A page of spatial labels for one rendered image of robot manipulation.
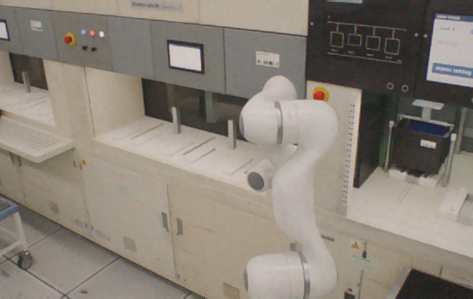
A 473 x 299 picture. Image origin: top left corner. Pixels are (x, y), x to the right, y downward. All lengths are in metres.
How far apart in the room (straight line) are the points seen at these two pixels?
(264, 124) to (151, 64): 1.26
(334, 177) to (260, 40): 0.60
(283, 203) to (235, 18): 0.97
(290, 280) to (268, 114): 0.40
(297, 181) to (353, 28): 0.73
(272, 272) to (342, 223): 0.84
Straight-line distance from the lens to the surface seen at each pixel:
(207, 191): 2.28
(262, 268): 1.17
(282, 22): 1.78
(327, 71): 1.74
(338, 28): 1.69
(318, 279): 1.18
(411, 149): 2.18
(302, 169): 1.08
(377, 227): 1.90
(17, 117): 3.42
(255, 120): 1.05
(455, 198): 2.13
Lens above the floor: 1.92
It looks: 25 degrees down
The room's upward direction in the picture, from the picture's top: 2 degrees counter-clockwise
